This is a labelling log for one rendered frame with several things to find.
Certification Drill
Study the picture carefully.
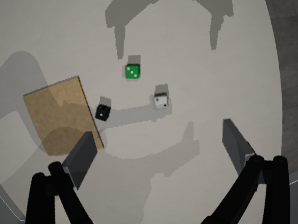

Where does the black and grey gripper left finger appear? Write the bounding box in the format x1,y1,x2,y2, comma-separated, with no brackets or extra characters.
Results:
25,131,98,224

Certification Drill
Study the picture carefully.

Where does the tan square mat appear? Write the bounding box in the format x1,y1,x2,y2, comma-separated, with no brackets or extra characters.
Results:
23,77,104,156

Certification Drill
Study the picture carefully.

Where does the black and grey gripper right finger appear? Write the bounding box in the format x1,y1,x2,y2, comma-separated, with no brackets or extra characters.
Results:
201,119,290,224

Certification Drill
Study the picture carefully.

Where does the white die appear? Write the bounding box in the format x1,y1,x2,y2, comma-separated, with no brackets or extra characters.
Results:
154,92,168,109

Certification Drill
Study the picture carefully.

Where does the black die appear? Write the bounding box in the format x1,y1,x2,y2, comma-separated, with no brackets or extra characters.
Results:
95,104,111,121

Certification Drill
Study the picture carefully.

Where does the green die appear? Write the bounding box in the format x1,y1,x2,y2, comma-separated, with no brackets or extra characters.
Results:
125,64,140,79

